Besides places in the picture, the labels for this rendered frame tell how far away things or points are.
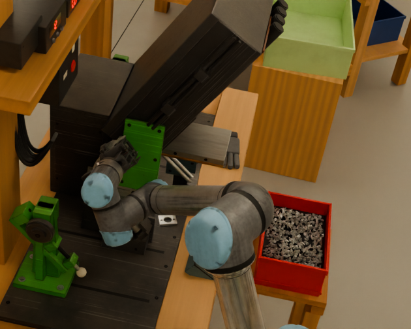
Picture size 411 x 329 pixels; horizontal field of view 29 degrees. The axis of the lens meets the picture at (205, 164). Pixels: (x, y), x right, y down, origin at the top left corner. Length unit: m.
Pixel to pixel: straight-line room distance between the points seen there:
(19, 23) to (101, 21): 1.06
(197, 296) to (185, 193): 0.45
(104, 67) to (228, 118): 0.62
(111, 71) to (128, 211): 0.64
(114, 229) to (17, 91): 0.41
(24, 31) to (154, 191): 0.50
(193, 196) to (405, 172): 2.65
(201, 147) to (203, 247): 0.77
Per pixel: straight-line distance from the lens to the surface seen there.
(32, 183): 2.59
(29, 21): 1.92
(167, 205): 1.93
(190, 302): 2.23
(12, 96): 1.81
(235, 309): 1.72
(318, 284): 2.42
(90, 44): 3.00
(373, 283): 3.71
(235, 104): 2.98
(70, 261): 2.17
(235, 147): 2.73
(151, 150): 2.22
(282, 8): 2.31
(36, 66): 1.92
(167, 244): 2.37
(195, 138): 2.40
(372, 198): 4.15
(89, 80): 2.41
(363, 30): 4.63
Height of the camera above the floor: 2.58
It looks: 39 degrees down
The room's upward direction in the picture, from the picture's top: 9 degrees clockwise
